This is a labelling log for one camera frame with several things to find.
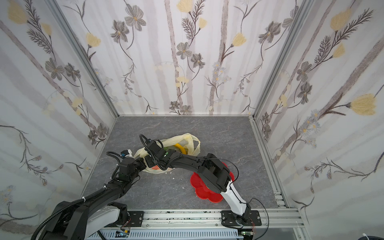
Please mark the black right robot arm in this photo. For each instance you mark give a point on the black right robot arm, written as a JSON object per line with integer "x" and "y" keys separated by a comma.
{"x": 239, "y": 207}

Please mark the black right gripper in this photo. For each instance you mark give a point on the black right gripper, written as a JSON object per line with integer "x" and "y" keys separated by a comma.
{"x": 153, "y": 148}

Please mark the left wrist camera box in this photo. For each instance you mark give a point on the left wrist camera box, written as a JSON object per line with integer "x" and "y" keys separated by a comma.
{"x": 126, "y": 154}

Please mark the pale yellow plastic bag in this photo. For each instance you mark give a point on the pale yellow plastic bag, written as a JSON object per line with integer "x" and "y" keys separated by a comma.
{"x": 190, "y": 142}

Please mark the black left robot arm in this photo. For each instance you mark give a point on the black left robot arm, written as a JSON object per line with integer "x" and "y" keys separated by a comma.
{"x": 81, "y": 218}

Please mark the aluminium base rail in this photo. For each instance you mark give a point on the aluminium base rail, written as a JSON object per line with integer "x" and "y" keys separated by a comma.
{"x": 210, "y": 224}

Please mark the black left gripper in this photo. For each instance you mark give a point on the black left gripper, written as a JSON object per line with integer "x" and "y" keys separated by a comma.
{"x": 132, "y": 154}

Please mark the red flower-shaped bowl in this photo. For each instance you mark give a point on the red flower-shaped bowl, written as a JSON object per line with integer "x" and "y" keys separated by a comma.
{"x": 204, "y": 187}

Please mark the yellow fake banana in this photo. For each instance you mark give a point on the yellow fake banana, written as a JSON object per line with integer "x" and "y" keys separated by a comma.
{"x": 182, "y": 149}

